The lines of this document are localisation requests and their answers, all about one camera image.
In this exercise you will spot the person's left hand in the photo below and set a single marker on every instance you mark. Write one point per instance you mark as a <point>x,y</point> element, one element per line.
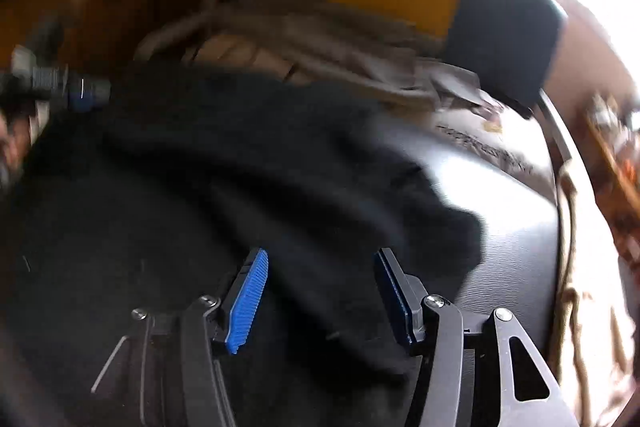
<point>19,131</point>

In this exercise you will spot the black knitted garment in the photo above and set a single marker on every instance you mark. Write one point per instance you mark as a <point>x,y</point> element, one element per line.
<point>159,197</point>

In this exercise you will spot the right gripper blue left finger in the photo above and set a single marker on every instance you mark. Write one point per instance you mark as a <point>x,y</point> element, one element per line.
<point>233,320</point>

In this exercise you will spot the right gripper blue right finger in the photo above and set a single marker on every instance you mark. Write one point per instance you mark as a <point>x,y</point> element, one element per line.
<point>402,296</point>

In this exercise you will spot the beige crumpled cloth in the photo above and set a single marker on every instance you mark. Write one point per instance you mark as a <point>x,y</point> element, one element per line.
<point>386,58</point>

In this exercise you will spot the cluttered wooden side table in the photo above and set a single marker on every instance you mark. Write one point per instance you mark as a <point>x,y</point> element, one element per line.
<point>611,152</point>

